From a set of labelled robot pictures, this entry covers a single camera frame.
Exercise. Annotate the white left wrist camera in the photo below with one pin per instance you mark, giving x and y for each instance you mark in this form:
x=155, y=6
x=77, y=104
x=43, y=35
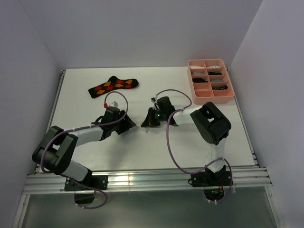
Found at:
x=113, y=104

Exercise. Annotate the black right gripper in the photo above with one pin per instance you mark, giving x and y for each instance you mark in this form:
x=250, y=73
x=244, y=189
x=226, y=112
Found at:
x=149, y=121

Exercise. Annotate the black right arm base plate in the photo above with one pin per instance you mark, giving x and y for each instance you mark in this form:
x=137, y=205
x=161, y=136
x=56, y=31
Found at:
x=209, y=179

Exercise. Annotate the white rolled sock in tray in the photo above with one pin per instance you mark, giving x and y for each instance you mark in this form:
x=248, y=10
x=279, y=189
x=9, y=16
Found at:
x=192, y=67

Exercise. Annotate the black rolled sock in tray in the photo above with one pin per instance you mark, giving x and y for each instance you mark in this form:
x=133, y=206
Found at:
x=198, y=80

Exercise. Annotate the pink compartment organizer tray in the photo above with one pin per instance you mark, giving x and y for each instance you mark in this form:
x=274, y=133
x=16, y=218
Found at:
x=209, y=81

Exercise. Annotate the black white-striped sock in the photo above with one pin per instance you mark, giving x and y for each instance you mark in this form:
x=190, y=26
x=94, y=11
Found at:
x=223, y=87

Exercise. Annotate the black orange argyle sock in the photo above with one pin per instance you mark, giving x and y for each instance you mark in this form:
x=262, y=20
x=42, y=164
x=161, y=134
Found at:
x=112, y=84

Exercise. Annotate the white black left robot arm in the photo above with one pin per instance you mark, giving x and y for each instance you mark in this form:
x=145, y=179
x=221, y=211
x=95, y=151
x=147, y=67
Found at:
x=56, y=149

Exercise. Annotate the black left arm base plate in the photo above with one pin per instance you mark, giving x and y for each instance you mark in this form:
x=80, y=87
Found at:
x=96, y=182

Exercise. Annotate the grey rolled sock in tray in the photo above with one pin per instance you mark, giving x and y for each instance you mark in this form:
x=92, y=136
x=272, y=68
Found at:
x=217, y=81

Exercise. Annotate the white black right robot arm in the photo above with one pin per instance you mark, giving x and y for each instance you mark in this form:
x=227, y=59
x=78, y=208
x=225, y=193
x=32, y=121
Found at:
x=211, y=123

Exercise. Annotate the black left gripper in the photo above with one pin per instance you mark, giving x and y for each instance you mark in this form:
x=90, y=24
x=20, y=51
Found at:
x=127, y=123

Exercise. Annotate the striped white sock in tray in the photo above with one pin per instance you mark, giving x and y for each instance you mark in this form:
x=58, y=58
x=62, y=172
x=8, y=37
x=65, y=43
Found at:
x=213, y=67

